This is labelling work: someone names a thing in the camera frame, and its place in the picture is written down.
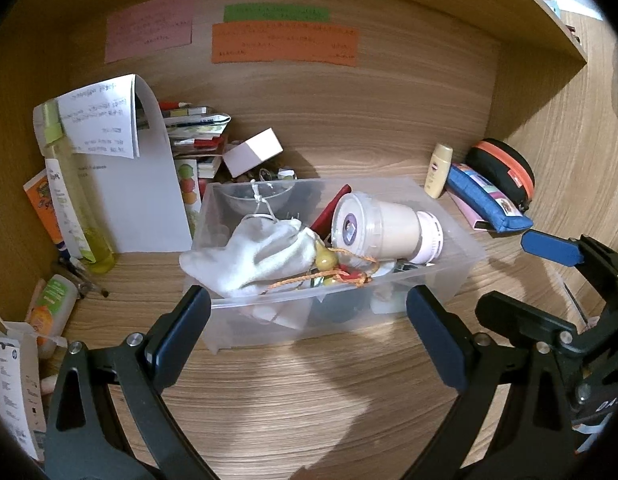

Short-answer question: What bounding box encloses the pink round fan device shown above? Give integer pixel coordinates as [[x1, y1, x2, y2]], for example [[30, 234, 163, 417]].
[[410, 211, 445, 264]]

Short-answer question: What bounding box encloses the beige cup with clear lid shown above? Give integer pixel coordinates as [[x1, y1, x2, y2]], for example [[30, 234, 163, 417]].
[[331, 192, 422, 261]]

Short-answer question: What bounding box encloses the gourd charm with orange cord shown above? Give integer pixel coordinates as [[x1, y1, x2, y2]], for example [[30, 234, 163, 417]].
[[260, 238, 381, 296]]

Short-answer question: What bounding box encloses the red round object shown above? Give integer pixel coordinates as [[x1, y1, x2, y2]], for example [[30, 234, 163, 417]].
[[310, 184, 351, 240]]

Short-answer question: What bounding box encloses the white drawstring cloth bag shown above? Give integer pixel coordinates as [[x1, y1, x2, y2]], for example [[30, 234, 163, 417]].
[[179, 217, 318, 298]]

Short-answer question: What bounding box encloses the white power strip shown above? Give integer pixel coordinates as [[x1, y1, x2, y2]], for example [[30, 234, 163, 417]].
[[0, 322, 47, 464]]

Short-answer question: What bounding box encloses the pink phone under pouch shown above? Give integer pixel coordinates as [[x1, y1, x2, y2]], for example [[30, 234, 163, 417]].
[[448, 191, 494, 232]]

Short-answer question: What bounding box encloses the blue patterned pencil pouch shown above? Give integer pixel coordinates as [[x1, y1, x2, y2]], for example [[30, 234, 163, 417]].
[[446, 164, 533, 234]]

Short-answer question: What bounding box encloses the black orange zip case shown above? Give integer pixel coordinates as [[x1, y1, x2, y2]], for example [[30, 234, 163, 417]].
[[464, 138, 536, 212]]

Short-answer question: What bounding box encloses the orange green tube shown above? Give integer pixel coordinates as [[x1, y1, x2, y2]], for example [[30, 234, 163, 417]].
[[27, 274, 78, 360]]

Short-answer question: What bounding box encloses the cream lotion bottle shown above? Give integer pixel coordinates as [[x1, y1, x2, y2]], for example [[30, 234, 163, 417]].
[[424, 143, 453, 200]]

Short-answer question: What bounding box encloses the orange snack packet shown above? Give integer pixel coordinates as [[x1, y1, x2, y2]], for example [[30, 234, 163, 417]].
[[23, 169, 70, 260]]

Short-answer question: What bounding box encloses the clear plastic storage bin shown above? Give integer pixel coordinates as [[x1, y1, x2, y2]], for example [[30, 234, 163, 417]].
[[180, 177, 486, 352]]

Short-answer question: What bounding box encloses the yellow-green spray bottle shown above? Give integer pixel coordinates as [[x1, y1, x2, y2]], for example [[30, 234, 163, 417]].
[[40, 99, 115, 274]]

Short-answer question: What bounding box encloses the white curved paper stand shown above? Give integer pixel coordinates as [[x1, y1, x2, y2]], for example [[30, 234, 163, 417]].
[[55, 74, 192, 254]]

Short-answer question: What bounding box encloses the stack of books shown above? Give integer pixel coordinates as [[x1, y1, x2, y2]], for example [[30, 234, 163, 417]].
[[159, 102, 232, 180]]

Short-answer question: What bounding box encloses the white small box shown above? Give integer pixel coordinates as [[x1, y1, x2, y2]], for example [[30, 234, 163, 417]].
[[222, 128, 283, 178]]

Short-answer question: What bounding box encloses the orange sticky note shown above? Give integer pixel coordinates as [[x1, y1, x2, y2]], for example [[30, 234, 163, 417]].
[[211, 21, 360, 67]]

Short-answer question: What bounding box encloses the green sticky note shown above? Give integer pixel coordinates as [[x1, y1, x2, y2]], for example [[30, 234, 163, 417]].
[[223, 2, 331, 23]]

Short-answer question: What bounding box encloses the pink sticky note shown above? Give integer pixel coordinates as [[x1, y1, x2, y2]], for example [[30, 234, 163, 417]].
[[104, 0, 195, 63]]

